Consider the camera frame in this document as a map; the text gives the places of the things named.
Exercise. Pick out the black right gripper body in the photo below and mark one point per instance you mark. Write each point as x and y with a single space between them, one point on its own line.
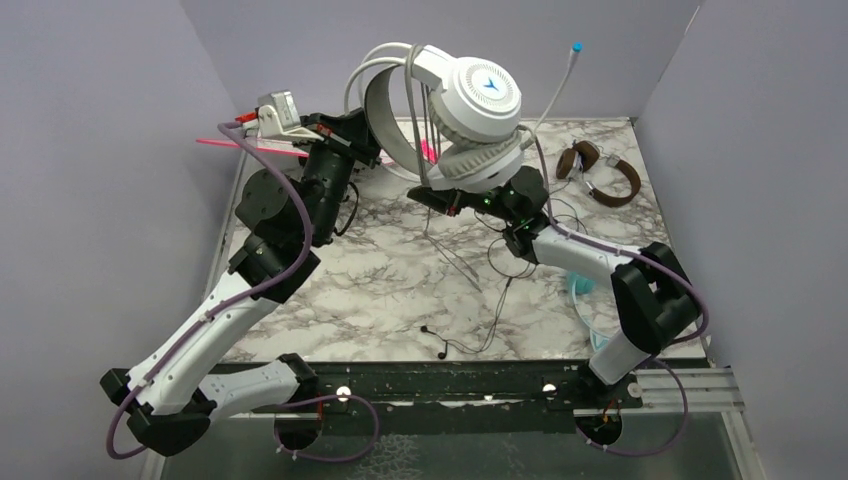
487 203

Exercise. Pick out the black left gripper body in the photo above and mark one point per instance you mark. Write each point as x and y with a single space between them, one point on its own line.
331 161

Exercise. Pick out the white grey over-ear headphones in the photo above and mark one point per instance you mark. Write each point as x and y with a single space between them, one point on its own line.
474 103

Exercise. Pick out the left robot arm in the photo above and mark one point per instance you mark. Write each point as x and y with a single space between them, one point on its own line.
170 400

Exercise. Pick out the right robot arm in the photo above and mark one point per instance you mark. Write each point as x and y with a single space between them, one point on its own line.
654 299

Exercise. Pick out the brown over-ear headphones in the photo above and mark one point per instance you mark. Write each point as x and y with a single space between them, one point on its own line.
583 162

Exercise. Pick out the teal cat-ear headphones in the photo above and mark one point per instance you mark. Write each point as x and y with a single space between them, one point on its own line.
579 288

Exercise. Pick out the pink highlighter marker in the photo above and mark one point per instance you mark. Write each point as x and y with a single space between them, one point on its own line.
429 153

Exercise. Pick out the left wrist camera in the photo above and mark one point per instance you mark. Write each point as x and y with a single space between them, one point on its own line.
276 118

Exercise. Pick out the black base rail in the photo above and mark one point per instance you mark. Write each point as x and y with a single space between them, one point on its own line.
447 397

